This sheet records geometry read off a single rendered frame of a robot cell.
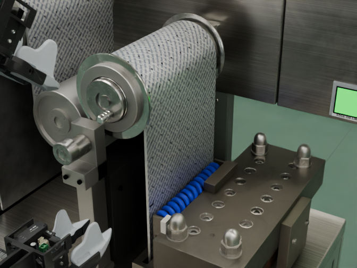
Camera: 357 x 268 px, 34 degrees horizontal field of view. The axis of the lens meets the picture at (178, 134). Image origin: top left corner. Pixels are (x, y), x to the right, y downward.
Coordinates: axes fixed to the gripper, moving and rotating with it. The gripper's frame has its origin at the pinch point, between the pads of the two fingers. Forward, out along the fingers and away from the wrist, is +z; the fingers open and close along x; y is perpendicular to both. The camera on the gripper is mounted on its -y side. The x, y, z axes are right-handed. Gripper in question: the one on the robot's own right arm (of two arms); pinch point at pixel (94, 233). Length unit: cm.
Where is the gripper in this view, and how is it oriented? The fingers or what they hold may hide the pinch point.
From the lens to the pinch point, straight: 90.7
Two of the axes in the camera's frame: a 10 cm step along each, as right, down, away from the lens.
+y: 0.0, -8.8, -4.8
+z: 5.2, -4.1, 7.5
